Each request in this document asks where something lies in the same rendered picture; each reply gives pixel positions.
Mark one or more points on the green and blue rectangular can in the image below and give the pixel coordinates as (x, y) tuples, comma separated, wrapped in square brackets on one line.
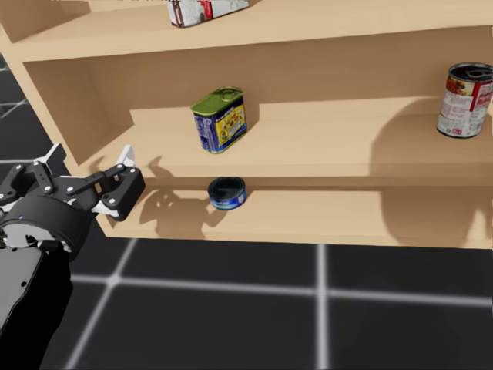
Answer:
[(219, 123)]

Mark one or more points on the blue flat can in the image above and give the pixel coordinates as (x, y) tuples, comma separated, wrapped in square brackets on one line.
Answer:
[(228, 194)]

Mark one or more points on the red and white carton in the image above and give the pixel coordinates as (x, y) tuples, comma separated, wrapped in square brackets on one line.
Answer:
[(200, 11)]

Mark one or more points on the pale wooden shelf unit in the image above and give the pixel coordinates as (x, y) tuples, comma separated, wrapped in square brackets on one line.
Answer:
[(308, 69)]

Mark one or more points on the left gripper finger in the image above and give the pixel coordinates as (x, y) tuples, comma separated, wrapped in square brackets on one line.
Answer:
[(121, 189), (27, 179)]

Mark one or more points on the red and white can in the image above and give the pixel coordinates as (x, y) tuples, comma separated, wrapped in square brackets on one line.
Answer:
[(462, 104)]

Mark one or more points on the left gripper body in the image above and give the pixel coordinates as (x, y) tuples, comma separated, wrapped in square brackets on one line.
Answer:
[(54, 212)]

